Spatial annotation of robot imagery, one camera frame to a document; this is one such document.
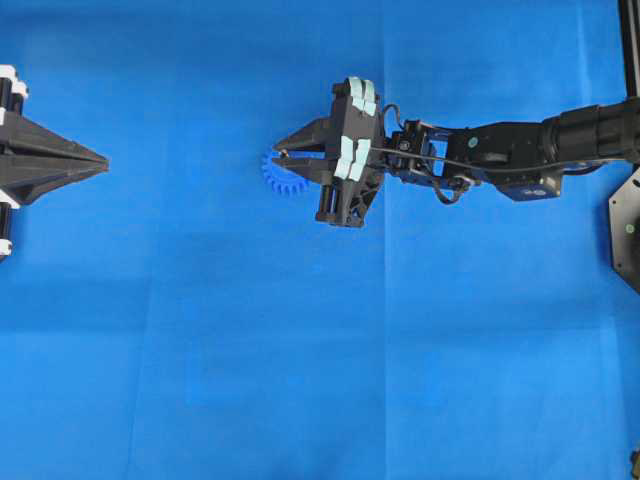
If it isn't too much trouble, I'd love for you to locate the blue cloth mat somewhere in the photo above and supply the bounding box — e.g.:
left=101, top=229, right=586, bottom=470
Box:
left=1, top=1, right=639, bottom=479

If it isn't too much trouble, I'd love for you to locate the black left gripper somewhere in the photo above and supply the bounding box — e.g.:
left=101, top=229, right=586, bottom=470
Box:
left=0, top=64, right=110, bottom=261

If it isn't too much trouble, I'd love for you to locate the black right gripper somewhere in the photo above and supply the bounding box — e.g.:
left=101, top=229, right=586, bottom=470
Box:
left=273, top=76, right=384, bottom=228

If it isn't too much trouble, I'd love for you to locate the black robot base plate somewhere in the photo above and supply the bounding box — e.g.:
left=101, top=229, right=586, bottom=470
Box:
left=609, top=167, right=640, bottom=293

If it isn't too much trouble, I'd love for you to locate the black aluminium frame post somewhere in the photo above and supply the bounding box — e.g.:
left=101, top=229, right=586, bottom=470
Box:
left=618, top=0, right=640, bottom=97

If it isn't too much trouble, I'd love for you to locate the small blue gear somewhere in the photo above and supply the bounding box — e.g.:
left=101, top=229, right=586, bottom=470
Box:
left=261, top=151, right=309, bottom=196

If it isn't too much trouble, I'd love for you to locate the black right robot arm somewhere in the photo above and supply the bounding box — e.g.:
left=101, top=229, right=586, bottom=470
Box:
left=274, top=76, right=639, bottom=228

